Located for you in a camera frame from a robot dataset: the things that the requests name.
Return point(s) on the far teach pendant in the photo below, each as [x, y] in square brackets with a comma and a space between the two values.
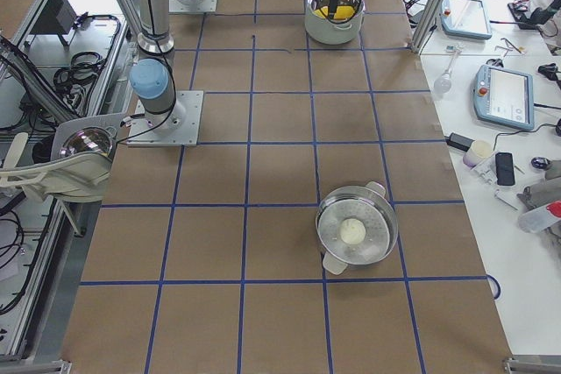
[466, 19]

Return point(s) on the steel steamer pot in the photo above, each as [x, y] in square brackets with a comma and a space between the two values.
[368, 204]

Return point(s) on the yellow corn cob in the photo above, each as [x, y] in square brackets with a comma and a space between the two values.
[344, 12]

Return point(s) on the steel bowl on chair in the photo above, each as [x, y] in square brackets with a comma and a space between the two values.
[90, 139]

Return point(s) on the near teach pendant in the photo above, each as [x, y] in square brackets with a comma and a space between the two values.
[504, 97]

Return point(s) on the white steamed bun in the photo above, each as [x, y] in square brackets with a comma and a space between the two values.
[352, 231]

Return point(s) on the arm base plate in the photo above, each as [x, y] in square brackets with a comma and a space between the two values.
[191, 7]
[181, 128]

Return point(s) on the teach pendant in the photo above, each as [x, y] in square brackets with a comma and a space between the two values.
[504, 97]
[466, 19]

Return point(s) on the black smartphone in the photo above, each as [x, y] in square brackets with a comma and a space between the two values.
[504, 168]

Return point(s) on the white light bulb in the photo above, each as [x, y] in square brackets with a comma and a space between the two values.
[443, 83]

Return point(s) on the black power adapter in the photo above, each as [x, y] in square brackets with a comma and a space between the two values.
[459, 142]

